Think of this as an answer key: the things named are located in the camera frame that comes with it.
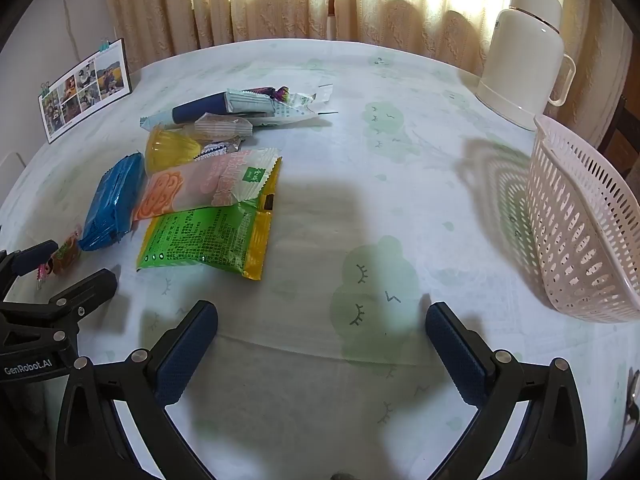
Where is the purple candy bar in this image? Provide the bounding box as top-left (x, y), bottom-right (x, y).
top-left (248, 86), bottom-right (290, 103)

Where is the pink plastic basket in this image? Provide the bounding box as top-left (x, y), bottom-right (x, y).
top-left (526, 115), bottom-right (639, 323)

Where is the photo collage stand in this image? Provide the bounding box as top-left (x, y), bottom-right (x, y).
top-left (38, 38), bottom-right (131, 144)

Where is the green yellow peanut bag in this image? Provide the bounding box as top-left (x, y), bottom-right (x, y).
top-left (137, 200), bottom-right (272, 281)

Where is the beige curtain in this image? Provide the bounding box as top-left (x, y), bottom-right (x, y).
top-left (106, 0), bottom-right (639, 143)

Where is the small striped candy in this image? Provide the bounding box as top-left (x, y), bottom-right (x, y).
top-left (194, 136), bottom-right (243, 160)

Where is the white thermos jug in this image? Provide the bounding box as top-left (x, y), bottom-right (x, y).
top-left (475, 0), bottom-right (577, 131)

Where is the blue snack packet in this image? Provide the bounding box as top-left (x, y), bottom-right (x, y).
top-left (78, 152), bottom-right (144, 252)

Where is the cloud print tablecloth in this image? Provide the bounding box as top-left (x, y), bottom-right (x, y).
top-left (1, 40), bottom-right (639, 479)

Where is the yellow jelly cup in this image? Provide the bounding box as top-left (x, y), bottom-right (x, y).
top-left (144, 126), bottom-right (202, 176)

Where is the pink cartoon candy packet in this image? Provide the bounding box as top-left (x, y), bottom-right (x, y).
top-left (37, 224), bottom-right (82, 288)

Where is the pink orange snack packet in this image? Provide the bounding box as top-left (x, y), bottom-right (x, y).
top-left (134, 148), bottom-right (281, 221)

